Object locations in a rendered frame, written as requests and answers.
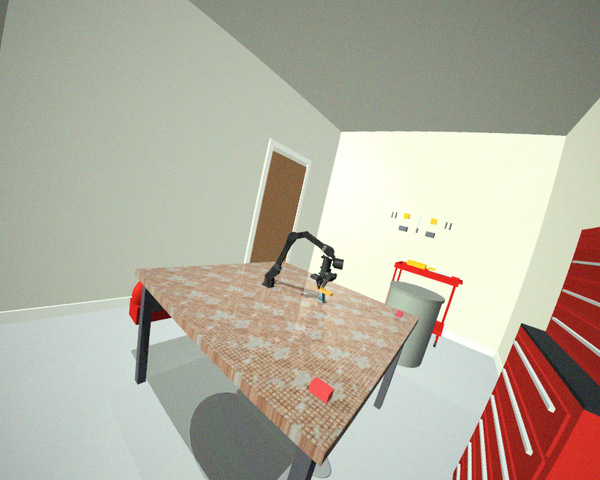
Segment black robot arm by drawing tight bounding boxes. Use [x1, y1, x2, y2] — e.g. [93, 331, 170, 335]
[261, 231, 344, 288]

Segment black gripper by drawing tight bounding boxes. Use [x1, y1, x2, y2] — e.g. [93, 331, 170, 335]
[311, 266, 331, 290]

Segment yellow-orange bar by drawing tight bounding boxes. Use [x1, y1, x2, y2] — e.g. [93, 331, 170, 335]
[314, 286, 334, 296]

